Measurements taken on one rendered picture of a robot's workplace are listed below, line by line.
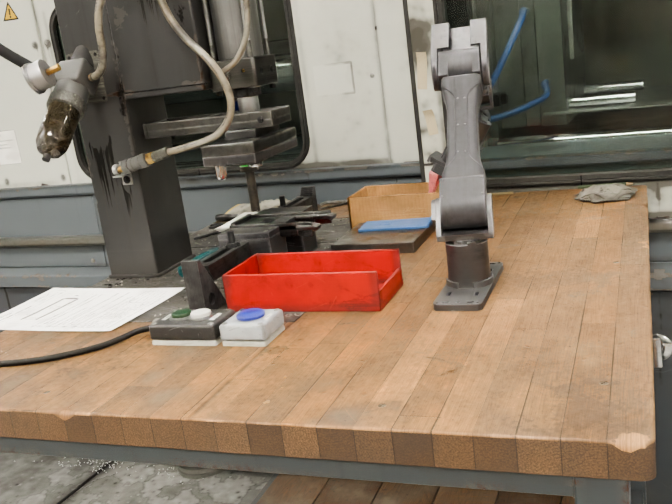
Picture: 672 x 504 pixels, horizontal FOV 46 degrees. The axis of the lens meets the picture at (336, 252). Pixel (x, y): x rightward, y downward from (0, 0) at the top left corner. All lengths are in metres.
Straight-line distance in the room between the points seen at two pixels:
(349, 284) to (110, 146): 0.58
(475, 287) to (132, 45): 0.73
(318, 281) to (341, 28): 0.98
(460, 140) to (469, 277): 0.21
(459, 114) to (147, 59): 0.55
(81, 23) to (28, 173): 1.22
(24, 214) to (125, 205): 1.19
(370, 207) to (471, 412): 0.86
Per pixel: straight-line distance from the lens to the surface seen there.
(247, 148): 1.34
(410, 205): 1.61
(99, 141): 1.54
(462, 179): 1.19
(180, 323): 1.14
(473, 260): 1.17
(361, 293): 1.15
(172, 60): 1.43
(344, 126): 2.05
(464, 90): 1.29
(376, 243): 1.45
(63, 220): 2.60
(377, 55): 1.99
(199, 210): 2.28
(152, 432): 0.95
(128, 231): 1.55
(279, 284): 1.19
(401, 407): 0.86
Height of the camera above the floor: 1.28
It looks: 14 degrees down
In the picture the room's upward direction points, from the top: 8 degrees counter-clockwise
